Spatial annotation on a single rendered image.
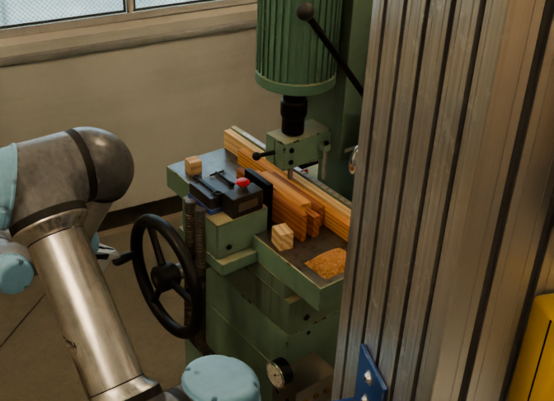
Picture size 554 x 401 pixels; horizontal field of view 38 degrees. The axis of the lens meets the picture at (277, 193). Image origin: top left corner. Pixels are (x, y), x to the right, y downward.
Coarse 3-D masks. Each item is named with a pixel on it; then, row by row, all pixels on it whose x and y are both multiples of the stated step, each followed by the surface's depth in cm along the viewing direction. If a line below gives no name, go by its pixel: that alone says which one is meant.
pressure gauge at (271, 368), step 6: (276, 360) 174; (282, 360) 173; (270, 366) 174; (276, 366) 172; (282, 366) 172; (288, 366) 172; (270, 372) 175; (276, 372) 173; (282, 372) 172; (288, 372) 172; (270, 378) 176; (276, 378) 174; (282, 378) 171; (288, 378) 172; (276, 384) 175; (282, 384) 172
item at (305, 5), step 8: (296, 8) 149; (304, 8) 147; (312, 8) 148; (304, 16) 148; (312, 16) 149; (312, 24) 151; (320, 32) 153; (328, 40) 155; (328, 48) 157; (336, 56) 159; (344, 64) 161; (344, 72) 163; (352, 80) 165; (360, 88) 167
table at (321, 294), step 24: (168, 168) 200; (216, 168) 201; (264, 240) 175; (312, 240) 176; (336, 240) 176; (216, 264) 174; (240, 264) 175; (264, 264) 176; (288, 264) 168; (312, 288) 163; (336, 288) 164
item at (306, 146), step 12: (312, 120) 187; (276, 132) 182; (312, 132) 182; (324, 132) 183; (276, 144) 179; (288, 144) 178; (300, 144) 180; (312, 144) 183; (276, 156) 181; (288, 156) 179; (300, 156) 182; (312, 156) 184; (288, 168) 181
